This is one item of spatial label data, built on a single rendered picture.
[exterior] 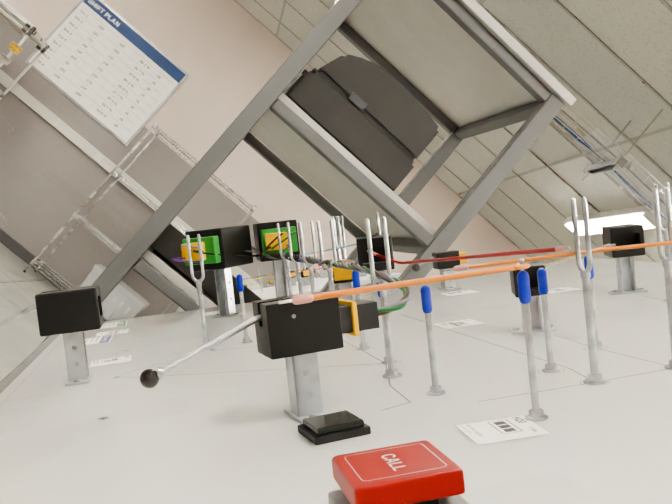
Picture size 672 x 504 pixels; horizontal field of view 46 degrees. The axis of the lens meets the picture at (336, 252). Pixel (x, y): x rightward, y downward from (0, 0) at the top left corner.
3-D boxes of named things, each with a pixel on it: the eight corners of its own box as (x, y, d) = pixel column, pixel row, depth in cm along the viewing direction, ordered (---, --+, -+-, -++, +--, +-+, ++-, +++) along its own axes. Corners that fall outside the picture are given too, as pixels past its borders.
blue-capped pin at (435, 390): (423, 393, 63) (412, 286, 63) (440, 390, 64) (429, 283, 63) (431, 397, 62) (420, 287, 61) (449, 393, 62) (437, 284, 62)
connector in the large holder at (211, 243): (221, 262, 124) (218, 235, 124) (211, 264, 121) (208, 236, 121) (190, 264, 126) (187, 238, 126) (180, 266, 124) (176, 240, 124)
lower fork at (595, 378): (613, 382, 60) (595, 195, 59) (591, 386, 60) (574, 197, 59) (599, 378, 62) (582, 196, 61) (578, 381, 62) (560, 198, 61)
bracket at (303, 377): (284, 412, 62) (276, 348, 62) (313, 406, 63) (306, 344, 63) (301, 424, 58) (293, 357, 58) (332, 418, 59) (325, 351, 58)
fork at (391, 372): (386, 379, 70) (368, 218, 69) (378, 376, 71) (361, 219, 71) (406, 376, 70) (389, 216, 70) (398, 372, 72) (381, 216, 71)
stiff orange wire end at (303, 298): (275, 306, 47) (274, 297, 47) (523, 269, 53) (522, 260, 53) (281, 308, 46) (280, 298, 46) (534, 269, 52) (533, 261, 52)
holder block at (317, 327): (257, 352, 61) (251, 301, 61) (326, 341, 63) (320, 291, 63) (271, 360, 57) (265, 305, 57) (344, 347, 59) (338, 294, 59)
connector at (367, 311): (309, 332, 62) (307, 307, 62) (366, 323, 64) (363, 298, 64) (323, 337, 59) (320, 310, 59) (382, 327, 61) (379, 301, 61)
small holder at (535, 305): (545, 319, 92) (539, 257, 92) (558, 332, 83) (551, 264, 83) (505, 323, 93) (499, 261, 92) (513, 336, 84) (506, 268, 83)
